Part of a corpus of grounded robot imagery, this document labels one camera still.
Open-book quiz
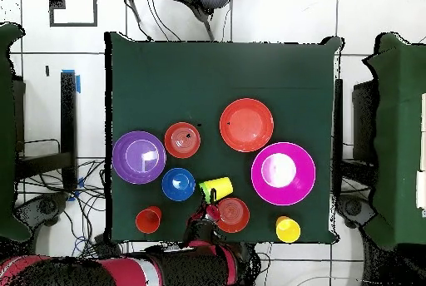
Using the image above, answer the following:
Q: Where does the yellow plastic cup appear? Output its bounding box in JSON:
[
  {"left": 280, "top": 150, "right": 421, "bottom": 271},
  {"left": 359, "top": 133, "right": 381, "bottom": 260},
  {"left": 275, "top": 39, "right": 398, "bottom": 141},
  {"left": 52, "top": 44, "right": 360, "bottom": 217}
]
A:
[
  {"left": 275, "top": 217, "right": 302, "bottom": 244},
  {"left": 203, "top": 175, "right": 235, "bottom": 205}
]

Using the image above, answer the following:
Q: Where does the small orange plastic bowl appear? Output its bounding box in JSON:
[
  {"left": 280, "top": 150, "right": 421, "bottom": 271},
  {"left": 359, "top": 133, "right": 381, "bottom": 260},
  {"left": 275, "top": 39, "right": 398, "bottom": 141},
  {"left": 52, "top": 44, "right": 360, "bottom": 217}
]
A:
[
  {"left": 163, "top": 121, "right": 202, "bottom": 160},
  {"left": 215, "top": 196, "right": 251, "bottom": 234}
]

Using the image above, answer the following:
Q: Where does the blue plastic bowl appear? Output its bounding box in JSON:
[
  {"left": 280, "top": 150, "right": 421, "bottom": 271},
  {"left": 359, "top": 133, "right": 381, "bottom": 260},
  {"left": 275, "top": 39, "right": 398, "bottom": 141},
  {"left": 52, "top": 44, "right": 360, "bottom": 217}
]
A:
[{"left": 161, "top": 167, "right": 196, "bottom": 203}]

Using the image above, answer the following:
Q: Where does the large orange plastic bowl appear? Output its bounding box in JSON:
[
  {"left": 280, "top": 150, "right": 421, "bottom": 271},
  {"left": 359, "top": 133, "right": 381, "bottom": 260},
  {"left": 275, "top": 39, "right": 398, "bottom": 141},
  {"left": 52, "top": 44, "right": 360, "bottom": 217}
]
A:
[{"left": 219, "top": 97, "right": 275, "bottom": 153}]

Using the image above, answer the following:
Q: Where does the large pink plastic bowl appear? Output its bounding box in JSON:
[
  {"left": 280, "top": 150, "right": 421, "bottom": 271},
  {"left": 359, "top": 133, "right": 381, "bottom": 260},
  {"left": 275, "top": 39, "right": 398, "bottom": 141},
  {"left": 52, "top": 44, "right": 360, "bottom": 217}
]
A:
[{"left": 250, "top": 141, "right": 317, "bottom": 207}]

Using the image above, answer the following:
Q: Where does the purple plastic bowl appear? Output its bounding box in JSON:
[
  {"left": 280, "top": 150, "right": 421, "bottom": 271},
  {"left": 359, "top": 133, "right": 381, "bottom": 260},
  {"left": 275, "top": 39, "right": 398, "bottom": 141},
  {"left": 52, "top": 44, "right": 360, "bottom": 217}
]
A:
[{"left": 111, "top": 130, "right": 167, "bottom": 185}]

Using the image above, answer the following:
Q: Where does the black power strip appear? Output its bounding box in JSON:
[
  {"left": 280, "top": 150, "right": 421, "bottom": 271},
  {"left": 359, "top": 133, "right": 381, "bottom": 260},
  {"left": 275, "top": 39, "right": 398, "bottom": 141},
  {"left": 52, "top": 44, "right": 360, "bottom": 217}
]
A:
[{"left": 93, "top": 232, "right": 123, "bottom": 258}]

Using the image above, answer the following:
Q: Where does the dark green tablecloth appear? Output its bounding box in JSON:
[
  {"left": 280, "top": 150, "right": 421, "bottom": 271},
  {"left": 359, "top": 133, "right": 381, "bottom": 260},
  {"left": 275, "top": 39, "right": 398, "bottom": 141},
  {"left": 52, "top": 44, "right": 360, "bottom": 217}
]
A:
[
  {"left": 104, "top": 31, "right": 345, "bottom": 245},
  {"left": 361, "top": 32, "right": 426, "bottom": 252},
  {"left": 0, "top": 22, "right": 32, "bottom": 242}
]

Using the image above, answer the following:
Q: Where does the black stand base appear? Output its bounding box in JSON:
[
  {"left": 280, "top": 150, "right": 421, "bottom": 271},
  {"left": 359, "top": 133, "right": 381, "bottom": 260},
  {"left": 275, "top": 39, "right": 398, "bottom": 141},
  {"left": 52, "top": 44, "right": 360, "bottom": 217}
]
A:
[
  {"left": 14, "top": 191, "right": 69, "bottom": 229},
  {"left": 334, "top": 195, "right": 378, "bottom": 230}
]

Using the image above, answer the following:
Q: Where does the blue tape strip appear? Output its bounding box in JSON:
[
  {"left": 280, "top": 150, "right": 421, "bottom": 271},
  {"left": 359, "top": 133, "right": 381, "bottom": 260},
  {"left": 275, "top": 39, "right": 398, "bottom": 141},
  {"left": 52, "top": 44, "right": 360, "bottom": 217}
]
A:
[{"left": 62, "top": 68, "right": 82, "bottom": 95}]

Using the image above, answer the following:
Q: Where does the tangle of black cables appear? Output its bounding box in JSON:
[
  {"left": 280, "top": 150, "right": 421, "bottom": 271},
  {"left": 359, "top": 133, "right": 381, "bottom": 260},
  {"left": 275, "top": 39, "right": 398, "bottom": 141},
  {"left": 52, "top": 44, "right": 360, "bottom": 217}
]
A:
[{"left": 19, "top": 157, "right": 134, "bottom": 258}]

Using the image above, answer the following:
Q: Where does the blue cable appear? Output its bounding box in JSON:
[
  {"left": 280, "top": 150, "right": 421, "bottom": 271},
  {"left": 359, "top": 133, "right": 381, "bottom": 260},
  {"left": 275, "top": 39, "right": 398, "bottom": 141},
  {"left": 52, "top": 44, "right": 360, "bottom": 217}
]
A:
[{"left": 73, "top": 234, "right": 88, "bottom": 253}]

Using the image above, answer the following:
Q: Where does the black metal frame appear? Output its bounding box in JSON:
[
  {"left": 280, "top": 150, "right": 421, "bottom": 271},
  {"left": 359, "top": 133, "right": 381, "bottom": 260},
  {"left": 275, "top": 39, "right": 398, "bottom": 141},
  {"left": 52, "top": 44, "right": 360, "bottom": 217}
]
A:
[{"left": 14, "top": 71, "right": 79, "bottom": 191}]

